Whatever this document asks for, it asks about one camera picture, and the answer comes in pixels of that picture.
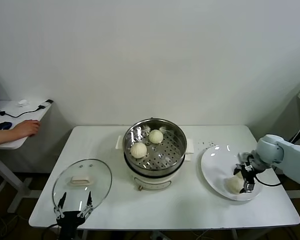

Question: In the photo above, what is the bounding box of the glass lid with white handle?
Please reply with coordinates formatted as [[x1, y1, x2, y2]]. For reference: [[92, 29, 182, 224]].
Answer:
[[51, 158, 113, 216]]

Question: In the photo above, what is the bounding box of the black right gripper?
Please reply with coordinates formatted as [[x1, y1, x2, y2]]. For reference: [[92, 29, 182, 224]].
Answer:
[[233, 161, 257, 194]]

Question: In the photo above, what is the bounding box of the person bare hand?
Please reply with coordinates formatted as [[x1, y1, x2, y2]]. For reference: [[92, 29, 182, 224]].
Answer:
[[13, 119, 42, 138]]

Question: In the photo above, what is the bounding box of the white electric cooking pot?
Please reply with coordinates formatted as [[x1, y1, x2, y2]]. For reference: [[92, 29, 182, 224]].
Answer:
[[114, 134, 196, 193]]

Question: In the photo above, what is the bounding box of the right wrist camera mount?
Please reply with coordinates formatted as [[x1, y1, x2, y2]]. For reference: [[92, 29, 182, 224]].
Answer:
[[237, 151, 252, 163]]

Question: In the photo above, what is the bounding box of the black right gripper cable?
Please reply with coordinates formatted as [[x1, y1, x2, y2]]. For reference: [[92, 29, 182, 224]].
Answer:
[[254, 173, 284, 187]]

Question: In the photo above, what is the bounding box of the person bare forearm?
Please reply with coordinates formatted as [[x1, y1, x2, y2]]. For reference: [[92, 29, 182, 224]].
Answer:
[[0, 128, 17, 148]]

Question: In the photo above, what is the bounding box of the white round plate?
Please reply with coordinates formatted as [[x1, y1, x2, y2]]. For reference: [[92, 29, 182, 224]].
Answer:
[[200, 145, 264, 202]]

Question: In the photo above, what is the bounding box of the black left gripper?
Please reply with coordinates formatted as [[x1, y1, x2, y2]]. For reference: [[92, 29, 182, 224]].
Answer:
[[54, 191, 94, 240]]

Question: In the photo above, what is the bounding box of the white side desk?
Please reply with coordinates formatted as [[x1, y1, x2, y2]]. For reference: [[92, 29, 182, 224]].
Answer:
[[0, 99, 54, 213]]

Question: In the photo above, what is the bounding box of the black cable with adapter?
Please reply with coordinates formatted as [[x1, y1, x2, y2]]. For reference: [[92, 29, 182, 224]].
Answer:
[[0, 99, 55, 118]]

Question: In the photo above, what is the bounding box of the perforated steel steamer basket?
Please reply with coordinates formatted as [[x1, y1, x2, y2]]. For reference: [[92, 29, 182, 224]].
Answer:
[[122, 119, 188, 177]]

